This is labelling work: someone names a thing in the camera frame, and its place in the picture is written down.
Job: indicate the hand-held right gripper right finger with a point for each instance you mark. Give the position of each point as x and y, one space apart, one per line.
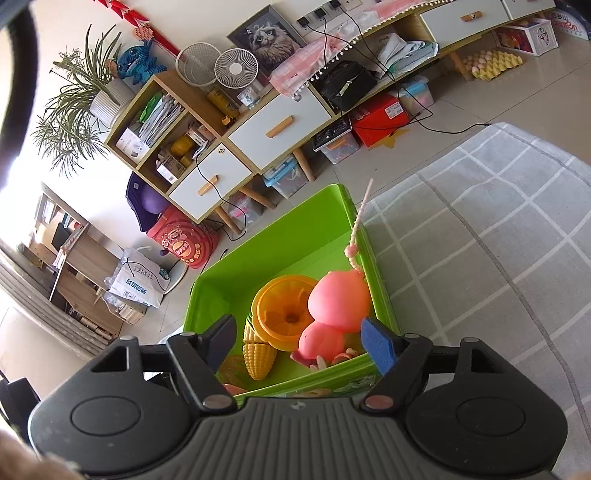
381 346

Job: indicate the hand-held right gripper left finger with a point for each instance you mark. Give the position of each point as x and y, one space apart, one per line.
221 341

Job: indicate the yellow toy corn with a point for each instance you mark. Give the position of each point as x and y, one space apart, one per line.
261 360

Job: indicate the pink peach toy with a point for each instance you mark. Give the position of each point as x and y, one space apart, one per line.
321 341
339 300

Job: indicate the orange toy juicer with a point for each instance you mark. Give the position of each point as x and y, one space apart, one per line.
277 314

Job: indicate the green plastic box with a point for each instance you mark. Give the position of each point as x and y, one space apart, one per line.
286 240

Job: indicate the white paper bag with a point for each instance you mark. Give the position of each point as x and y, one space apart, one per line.
138 281

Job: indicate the red bucket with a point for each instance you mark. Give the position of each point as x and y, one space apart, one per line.
184 244

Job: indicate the clear bin pink contents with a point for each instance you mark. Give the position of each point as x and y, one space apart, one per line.
244 210

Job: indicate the grey checked cloth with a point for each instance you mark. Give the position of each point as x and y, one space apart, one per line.
485 230

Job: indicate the purple ball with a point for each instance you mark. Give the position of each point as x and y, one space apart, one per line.
156 199

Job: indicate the wooden desk shelf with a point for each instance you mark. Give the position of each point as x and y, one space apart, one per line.
87 258

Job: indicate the purple bag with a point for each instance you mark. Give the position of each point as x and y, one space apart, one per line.
136 203

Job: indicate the blue lid storage bin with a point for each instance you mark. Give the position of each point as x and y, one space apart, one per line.
286 177

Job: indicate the small white carton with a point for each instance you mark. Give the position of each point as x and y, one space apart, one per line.
167 170

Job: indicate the wooden shelf cabinet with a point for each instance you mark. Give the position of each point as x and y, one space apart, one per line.
302 164

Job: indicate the yellow round tin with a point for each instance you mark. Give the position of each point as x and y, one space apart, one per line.
181 147

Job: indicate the black lid storage bin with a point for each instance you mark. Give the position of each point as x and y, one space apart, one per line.
337 138

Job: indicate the white appliance box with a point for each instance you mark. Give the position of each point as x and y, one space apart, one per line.
132 143

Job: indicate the red flat box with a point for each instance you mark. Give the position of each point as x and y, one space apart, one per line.
378 120

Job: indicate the stack of documents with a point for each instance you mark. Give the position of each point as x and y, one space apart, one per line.
161 117

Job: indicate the yellow can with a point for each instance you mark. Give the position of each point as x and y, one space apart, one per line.
223 102

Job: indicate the glass cup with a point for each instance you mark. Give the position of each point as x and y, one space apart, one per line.
248 98

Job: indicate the pale blue storage bin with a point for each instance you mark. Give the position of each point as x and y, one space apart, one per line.
415 94

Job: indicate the white ribbed plant pot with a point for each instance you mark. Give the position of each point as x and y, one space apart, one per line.
111 104

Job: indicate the black bag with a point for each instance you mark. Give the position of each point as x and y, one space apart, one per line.
341 83

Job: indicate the white desk fan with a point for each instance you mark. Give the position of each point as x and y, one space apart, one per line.
235 67

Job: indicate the green potted plant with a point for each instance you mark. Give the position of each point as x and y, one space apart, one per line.
74 101

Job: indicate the pink table runner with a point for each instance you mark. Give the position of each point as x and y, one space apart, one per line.
300 64

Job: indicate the blue plush toy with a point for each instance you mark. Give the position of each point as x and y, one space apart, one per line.
136 60

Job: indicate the wooden low stand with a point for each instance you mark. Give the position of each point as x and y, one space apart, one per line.
459 62

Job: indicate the folded pale cloths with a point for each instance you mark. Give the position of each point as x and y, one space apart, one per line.
406 50

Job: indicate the yellow egg tray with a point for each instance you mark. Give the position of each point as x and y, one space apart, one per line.
494 62

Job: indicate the framed cat picture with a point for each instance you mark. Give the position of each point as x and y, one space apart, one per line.
272 39

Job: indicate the red hanging ornament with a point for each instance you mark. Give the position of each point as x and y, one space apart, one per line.
138 21

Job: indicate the white printed box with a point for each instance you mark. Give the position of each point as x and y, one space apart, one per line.
540 34

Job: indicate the white blue printed carton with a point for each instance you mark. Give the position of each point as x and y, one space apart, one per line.
572 16

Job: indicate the wall power outlets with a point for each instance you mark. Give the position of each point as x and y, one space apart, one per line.
328 11

